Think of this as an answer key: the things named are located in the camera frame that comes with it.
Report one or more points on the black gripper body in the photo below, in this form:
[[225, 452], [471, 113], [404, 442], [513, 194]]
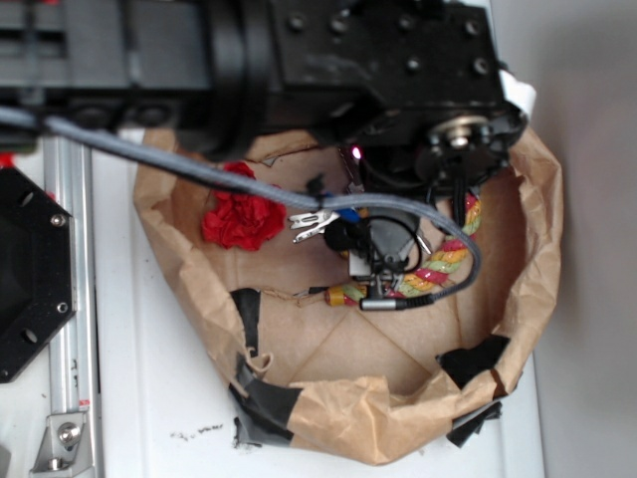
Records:
[[414, 86]]

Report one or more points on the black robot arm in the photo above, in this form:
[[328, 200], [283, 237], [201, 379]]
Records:
[[202, 68]]

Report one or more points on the silver key bunch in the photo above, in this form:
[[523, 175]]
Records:
[[309, 225]]

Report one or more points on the red crumpled paper flower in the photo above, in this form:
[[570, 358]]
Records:
[[242, 220]]

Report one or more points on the brown paper bag bin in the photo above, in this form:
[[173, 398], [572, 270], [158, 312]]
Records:
[[372, 387]]

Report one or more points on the white tray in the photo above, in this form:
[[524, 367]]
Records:
[[165, 411]]

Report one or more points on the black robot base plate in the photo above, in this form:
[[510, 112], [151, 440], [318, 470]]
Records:
[[37, 296]]

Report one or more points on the metal corner bracket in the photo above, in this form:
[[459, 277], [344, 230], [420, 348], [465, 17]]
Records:
[[66, 449]]

